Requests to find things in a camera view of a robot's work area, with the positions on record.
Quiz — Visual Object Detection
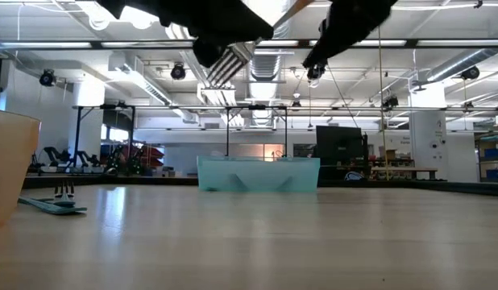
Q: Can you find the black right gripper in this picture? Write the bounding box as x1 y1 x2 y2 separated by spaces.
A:
302 0 399 69

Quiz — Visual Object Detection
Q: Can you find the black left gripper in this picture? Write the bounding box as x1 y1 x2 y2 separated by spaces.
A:
98 0 274 68

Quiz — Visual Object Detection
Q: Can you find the black computer monitor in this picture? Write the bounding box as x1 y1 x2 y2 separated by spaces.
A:
315 125 369 162

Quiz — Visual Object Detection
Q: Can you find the red storage object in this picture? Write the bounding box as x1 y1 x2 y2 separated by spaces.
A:
111 143 165 167

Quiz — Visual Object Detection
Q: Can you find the cardboard box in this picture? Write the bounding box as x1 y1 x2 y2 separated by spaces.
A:
378 145 398 160

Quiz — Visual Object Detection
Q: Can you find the cluttered background desk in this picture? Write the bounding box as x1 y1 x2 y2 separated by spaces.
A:
319 155 415 181

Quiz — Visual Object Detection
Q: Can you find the white building column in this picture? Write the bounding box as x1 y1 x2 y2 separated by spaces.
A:
409 82 450 181

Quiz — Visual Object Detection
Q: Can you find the teal plastic bin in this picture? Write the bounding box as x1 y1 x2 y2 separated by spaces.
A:
196 155 322 193

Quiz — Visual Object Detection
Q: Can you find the blue storage bins shelf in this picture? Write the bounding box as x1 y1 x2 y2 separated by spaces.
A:
476 135 498 183

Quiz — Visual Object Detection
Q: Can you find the cluttered background workbench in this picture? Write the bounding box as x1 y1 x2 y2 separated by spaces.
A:
27 155 193 178

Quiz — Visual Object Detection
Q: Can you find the tan plastic cup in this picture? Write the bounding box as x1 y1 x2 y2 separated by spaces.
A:
0 107 43 226

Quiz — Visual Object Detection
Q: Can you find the silver ventilation duct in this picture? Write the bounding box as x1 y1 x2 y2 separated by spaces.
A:
239 0 295 81
425 48 498 84

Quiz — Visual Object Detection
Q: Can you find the thin hanging cable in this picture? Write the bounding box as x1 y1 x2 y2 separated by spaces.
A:
376 26 390 181

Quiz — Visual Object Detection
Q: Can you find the black overhead frame bar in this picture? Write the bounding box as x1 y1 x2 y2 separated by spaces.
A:
0 38 498 51

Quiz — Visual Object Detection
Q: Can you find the black metal rig frame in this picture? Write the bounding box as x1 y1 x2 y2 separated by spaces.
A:
73 104 291 162

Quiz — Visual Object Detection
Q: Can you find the black table edge rail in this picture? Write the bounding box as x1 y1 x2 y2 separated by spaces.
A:
23 175 498 197

